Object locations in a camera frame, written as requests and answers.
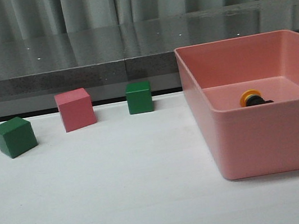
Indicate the yellow push button switch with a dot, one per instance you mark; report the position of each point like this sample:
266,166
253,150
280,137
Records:
252,97

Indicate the green cube middle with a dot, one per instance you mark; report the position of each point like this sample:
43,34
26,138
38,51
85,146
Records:
139,97

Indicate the green cube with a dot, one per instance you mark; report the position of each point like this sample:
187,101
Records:
16,137
139,97

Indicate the pink cube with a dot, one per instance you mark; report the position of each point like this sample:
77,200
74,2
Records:
76,109

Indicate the grey stone ledge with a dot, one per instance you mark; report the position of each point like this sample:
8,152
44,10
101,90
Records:
104,60

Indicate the green cube left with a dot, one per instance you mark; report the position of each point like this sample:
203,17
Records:
16,137

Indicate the pink plastic bin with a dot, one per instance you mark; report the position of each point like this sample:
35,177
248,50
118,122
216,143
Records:
245,141

